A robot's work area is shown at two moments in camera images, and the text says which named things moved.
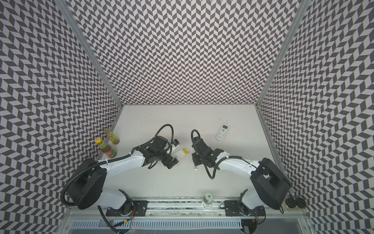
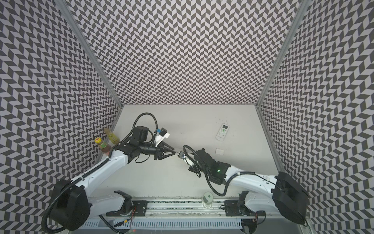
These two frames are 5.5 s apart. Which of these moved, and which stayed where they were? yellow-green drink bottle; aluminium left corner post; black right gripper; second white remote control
Moved: black right gripper
Stayed: aluminium left corner post; yellow-green drink bottle; second white remote control
